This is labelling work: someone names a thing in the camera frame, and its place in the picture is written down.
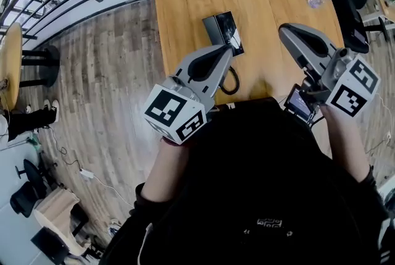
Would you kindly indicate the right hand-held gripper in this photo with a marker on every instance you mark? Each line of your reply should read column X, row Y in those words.
column 351, row 84

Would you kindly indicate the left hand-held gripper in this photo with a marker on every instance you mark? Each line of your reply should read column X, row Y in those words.
column 172, row 115

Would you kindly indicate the person's left forearm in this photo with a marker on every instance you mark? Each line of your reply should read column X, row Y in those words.
column 163, row 171

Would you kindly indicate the person's right forearm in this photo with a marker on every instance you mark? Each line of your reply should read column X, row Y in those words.
column 345, row 146

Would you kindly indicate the small black display screen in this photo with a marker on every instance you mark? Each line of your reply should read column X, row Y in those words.
column 299, row 101

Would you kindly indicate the person's black hoodie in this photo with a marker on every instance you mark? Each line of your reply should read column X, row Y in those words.
column 216, row 211

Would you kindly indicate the white power adapter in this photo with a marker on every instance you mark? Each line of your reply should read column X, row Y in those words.
column 86, row 173

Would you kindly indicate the blue white sneaker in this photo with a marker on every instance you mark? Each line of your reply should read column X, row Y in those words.
column 114, row 228

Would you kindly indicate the plywood stool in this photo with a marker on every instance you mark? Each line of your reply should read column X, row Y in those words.
column 58, row 208

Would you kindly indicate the black flat box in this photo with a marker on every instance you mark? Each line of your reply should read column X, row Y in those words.
column 49, row 245

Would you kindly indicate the round wooden pedestal table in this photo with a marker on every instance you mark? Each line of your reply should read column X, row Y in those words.
column 10, row 66

